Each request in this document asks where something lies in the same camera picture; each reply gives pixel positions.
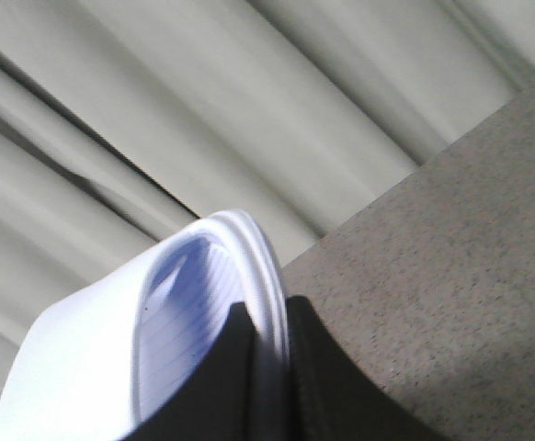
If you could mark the pale green curtain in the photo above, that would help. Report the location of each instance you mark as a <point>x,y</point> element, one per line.
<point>386,148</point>

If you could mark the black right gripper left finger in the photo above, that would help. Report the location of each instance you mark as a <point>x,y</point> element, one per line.
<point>221,400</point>

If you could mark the light blue right-side slipper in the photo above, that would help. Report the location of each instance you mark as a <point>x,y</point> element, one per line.
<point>97,364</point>

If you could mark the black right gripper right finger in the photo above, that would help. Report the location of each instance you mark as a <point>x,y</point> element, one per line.
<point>332,399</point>

